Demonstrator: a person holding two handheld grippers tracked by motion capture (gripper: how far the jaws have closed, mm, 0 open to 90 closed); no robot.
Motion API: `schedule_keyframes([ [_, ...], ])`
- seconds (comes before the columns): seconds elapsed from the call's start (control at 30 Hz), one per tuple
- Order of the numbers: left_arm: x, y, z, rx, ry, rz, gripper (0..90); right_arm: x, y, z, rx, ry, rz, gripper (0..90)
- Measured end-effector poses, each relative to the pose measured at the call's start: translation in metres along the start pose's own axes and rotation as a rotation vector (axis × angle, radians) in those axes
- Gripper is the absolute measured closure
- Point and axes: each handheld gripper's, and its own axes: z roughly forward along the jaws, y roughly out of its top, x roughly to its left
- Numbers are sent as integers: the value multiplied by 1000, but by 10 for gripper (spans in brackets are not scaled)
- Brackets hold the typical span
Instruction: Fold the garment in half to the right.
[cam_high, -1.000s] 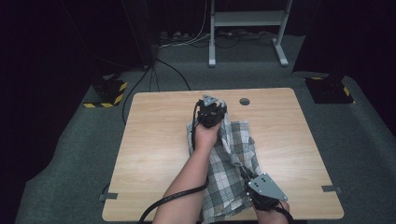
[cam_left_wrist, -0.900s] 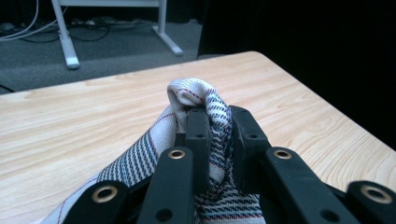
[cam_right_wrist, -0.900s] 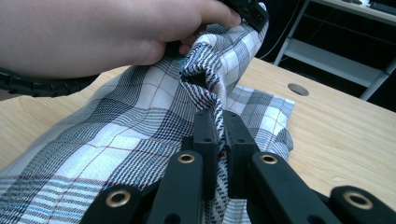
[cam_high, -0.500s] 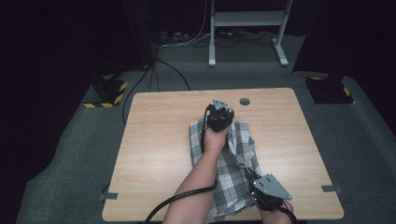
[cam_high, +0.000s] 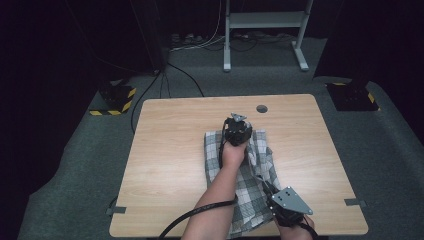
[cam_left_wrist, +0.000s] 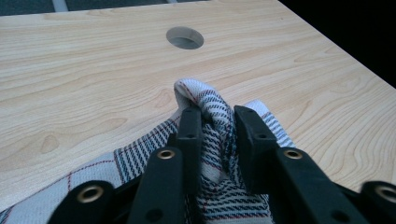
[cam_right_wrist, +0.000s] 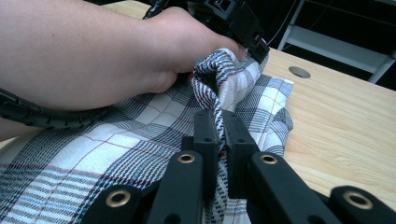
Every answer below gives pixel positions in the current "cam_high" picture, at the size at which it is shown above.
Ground left hand-held gripper cable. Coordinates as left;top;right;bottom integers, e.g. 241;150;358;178
158;118;239;240

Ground tangled black cables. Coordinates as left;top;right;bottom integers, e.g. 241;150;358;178
229;32;295;53

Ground black stand post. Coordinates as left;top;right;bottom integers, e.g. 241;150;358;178
129;0;169;76

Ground hand-held gripper cable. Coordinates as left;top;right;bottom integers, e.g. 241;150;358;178
158;118;239;240
298;221;319;240

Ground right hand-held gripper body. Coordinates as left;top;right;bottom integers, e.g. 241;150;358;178
266;185;314;228

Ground right hand-held gripper cable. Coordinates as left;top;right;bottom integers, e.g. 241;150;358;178
298;221;319;240

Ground black yellow striped stand base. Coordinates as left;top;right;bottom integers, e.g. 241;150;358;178
89;79;138;117
324;79;381;112

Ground white cable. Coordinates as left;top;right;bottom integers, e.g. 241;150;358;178
169;0;225;53

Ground plaid button-up shirt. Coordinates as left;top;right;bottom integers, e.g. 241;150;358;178
203;129;283;239

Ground dark curtain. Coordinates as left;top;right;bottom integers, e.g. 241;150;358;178
313;0;424;144
0;0;158;201

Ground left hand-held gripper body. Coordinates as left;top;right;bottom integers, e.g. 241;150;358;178
222;112;254;148

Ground black floor cable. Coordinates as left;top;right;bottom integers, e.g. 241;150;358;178
166;62;206;98
130;71;161;134

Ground power strip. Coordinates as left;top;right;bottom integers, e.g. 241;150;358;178
170;32;205;46

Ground white metal desk frame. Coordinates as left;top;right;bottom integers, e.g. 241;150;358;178
223;0;314;73

